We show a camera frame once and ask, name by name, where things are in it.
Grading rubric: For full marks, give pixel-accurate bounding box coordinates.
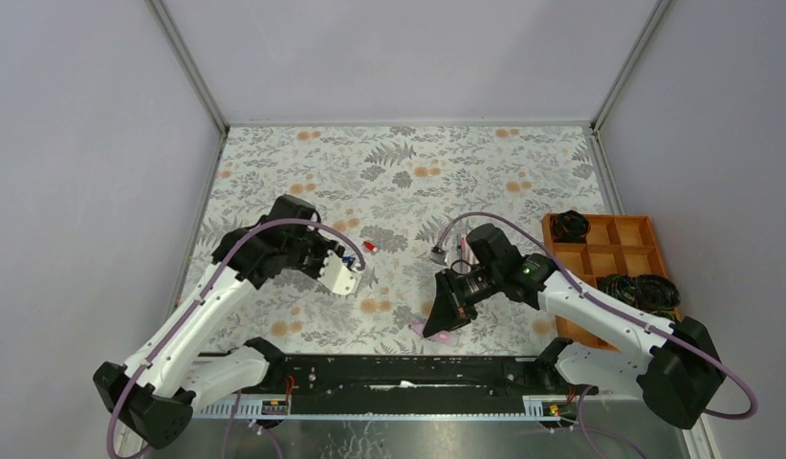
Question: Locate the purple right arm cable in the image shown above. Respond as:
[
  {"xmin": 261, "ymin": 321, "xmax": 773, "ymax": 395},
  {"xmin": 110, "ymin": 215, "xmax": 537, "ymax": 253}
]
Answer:
[{"xmin": 435, "ymin": 211, "xmax": 760, "ymax": 422}]

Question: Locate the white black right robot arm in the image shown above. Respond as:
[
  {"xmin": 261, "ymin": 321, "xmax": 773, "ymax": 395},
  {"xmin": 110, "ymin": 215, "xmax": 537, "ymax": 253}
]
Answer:
[{"xmin": 422, "ymin": 224, "xmax": 726, "ymax": 429}]

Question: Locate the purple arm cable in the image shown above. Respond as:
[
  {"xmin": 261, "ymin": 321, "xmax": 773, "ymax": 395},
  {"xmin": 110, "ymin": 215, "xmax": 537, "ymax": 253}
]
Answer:
[
  {"xmin": 105, "ymin": 218, "xmax": 367, "ymax": 459},
  {"xmin": 435, "ymin": 211, "xmax": 760, "ymax": 422}
]

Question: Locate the floral patterned table mat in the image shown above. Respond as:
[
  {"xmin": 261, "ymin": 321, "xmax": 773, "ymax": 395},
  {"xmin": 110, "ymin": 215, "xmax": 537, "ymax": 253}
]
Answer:
[{"xmin": 186, "ymin": 126, "xmax": 604, "ymax": 356}]

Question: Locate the pink highlighter marker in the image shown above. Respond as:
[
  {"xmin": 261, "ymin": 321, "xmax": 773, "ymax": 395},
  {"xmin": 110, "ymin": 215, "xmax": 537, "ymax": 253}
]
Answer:
[{"xmin": 408, "ymin": 321, "xmax": 459, "ymax": 347}]

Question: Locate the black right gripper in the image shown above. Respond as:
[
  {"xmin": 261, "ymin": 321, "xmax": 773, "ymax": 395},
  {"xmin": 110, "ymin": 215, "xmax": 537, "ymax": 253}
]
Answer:
[{"xmin": 425, "ymin": 264, "xmax": 501, "ymax": 339}]

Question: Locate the slotted aluminium cable duct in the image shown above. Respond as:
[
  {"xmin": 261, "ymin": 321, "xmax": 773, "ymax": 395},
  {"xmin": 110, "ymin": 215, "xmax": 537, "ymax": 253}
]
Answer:
[{"xmin": 193, "ymin": 396, "xmax": 561, "ymax": 422}]

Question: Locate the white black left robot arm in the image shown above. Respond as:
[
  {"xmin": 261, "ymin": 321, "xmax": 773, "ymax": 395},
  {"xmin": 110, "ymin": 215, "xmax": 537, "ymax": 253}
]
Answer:
[{"xmin": 93, "ymin": 195, "xmax": 367, "ymax": 458}]

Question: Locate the black green coiled strap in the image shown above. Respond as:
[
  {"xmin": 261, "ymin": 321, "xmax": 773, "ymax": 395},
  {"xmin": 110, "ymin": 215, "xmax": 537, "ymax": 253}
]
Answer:
[
  {"xmin": 599, "ymin": 274, "xmax": 642, "ymax": 305},
  {"xmin": 551, "ymin": 210, "xmax": 592, "ymax": 242},
  {"xmin": 636, "ymin": 273, "xmax": 682, "ymax": 315}
]

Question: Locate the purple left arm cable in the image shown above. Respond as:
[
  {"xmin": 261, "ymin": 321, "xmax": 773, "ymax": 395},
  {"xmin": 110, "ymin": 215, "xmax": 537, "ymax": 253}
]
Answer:
[{"xmin": 105, "ymin": 218, "xmax": 367, "ymax": 459}]

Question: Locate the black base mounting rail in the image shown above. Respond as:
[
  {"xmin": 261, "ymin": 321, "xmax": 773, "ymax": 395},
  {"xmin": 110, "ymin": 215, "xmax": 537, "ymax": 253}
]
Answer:
[{"xmin": 242, "ymin": 347, "xmax": 584, "ymax": 405}]

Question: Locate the orange wooden compartment tray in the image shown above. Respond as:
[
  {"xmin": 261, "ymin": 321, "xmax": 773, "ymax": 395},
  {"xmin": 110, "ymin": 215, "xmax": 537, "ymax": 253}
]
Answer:
[{"xmin": 542, "ymin": 212, "xmax": 682, "ymax": 321}]

